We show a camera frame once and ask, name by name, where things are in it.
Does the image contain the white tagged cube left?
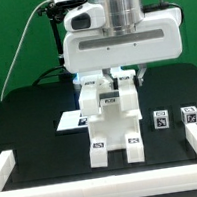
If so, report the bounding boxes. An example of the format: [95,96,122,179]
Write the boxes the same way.
[153,110,170,129]

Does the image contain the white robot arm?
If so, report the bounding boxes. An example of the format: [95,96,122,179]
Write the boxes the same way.
[54,0,183,74]

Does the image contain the black cable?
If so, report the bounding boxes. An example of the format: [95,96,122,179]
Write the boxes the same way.
[30,63,72,87]

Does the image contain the white chair back frame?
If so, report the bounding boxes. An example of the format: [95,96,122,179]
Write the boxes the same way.
[79,70,139,116]

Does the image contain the white cable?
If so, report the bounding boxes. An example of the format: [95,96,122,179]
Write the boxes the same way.
[0,0,68,102]

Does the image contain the white tagged cube right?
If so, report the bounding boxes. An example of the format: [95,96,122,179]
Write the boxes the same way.
[181,106,197,124]

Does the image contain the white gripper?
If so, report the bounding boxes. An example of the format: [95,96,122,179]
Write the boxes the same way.
[63,3,183,90]

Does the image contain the white tagged cube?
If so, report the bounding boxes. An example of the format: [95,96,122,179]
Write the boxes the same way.
[181,106,197,124]
[153,110,170,129]

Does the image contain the white chair seat part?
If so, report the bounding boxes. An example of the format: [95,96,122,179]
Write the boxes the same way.
[87,109,141,152]

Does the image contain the white U-shaped border fence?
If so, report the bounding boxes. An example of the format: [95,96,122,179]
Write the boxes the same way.
[0,124,197,197]

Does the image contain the black camera stand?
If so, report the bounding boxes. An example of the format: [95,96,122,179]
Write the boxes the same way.
[37,2,78,82]

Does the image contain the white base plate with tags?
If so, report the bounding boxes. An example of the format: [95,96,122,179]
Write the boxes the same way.
[53,101,144,132]

